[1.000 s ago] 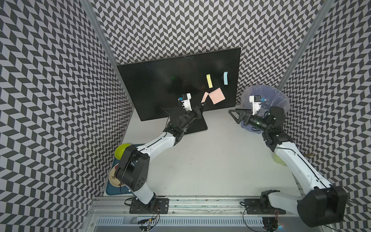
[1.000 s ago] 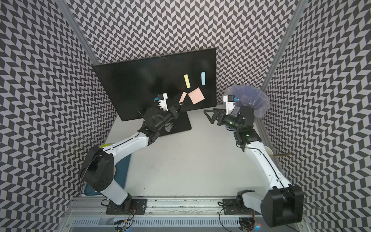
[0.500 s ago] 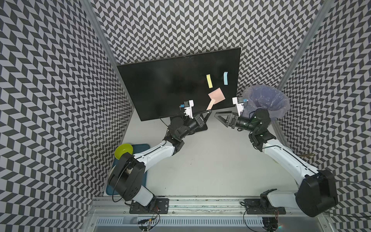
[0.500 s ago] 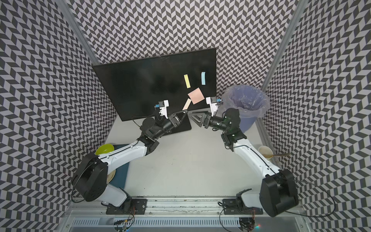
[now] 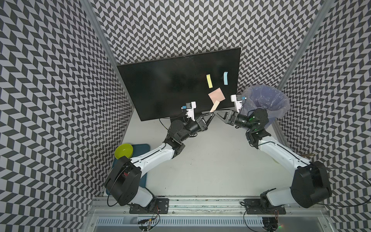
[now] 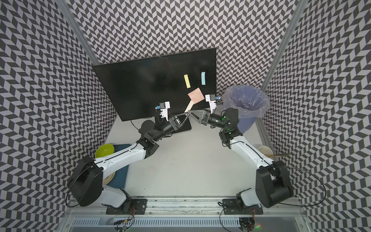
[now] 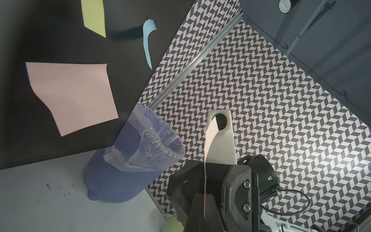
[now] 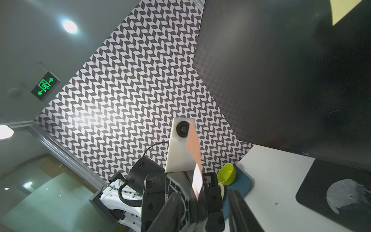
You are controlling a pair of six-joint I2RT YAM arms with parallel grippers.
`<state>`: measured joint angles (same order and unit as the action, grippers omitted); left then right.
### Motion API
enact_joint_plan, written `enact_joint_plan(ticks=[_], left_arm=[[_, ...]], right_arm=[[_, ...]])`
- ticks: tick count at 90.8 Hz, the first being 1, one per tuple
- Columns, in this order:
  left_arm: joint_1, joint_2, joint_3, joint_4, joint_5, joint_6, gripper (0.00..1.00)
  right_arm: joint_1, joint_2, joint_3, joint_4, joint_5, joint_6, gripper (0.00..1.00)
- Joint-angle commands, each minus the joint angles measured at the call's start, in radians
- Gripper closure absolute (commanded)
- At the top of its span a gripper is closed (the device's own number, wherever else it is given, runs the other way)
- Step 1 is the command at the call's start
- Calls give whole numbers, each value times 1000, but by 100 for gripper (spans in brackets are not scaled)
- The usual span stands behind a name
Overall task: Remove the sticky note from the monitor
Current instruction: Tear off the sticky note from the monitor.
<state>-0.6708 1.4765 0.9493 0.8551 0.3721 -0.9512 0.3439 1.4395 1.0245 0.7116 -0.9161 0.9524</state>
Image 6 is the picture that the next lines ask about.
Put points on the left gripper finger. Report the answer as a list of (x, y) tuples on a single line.
[(184, 123), (181, 117)]

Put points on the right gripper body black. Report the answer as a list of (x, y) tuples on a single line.
[(210, 119)]

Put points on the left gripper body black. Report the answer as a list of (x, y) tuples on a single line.
[(172, 125)]

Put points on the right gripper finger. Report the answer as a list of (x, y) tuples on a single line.
[(198, 118), (197, 113)]

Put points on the pink narrow sticky note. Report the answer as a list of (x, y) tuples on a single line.
[(189, 107)]

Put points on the pink square sticky note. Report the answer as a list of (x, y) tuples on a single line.
[(196, 96)]

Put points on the yellow narrow sticky note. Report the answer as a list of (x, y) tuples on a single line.
[(186, 78)]

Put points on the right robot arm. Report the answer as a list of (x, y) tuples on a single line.
[(272, 181)]

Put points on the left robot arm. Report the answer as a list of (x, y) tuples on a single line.
[(86, 183)]

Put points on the blue narrow sticky note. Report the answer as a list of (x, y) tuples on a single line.
[(203, 80)]

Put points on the black computer monitor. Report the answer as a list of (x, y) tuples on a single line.
[(136, 87)]

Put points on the blue trash bin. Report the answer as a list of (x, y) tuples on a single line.
[(246, 123)]

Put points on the clear plastic bin liner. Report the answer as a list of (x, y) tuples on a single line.
[(250, 102)]

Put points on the lime green bowl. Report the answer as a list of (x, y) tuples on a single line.
[(104, 150)]

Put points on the dark teal tray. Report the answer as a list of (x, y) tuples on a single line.
[(119, 179)]

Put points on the cream plate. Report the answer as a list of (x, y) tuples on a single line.
[(107, 180)]

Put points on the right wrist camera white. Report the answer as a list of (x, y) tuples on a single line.
[(212, 99)]

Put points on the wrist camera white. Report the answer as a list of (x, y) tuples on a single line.
[(163, 108), (212, 99)]

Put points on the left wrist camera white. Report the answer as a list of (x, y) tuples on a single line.
[(163, 108)]

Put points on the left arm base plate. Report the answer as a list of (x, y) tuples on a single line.
[(136, 206)]

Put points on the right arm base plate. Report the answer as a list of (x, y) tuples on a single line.
[(236, 207)]

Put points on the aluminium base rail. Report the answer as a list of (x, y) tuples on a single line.
[(209, 206)]

